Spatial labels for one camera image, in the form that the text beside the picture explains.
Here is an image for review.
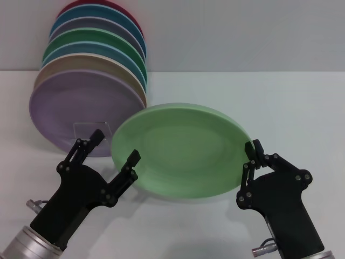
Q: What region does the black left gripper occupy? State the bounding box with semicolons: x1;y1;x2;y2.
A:
29;129;142;244

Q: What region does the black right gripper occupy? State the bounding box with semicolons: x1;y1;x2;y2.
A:
236;139;326;259

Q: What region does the light green plate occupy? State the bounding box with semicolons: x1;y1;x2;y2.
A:
111;102;253;203

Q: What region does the clear acrylic plate rack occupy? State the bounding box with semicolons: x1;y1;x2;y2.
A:
72;121;114;144

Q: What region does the lilac purple plate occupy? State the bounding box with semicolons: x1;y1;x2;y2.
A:
29;69;149;158

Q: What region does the beige plate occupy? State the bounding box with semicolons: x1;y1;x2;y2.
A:
33;53;148;109

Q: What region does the light blue plate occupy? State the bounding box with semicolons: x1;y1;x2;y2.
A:
40;40;148;92

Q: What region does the dark green plate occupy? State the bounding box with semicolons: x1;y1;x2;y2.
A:
42;26;148;79

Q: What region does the grey plate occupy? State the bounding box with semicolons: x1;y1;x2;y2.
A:
49;16;147;59

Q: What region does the teal blue plate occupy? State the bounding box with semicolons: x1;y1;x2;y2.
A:
49;4;147;59

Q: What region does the red plate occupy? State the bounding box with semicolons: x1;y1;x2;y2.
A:
56;0;145;37

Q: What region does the right gripper cable with connector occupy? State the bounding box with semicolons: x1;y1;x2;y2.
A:
251;230;279;249

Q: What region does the gripper cable with connector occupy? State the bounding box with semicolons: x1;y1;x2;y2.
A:
25;199;51;214
251;230;279;249

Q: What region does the left gripper cable with connector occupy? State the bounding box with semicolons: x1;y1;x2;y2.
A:
25;199;51;214

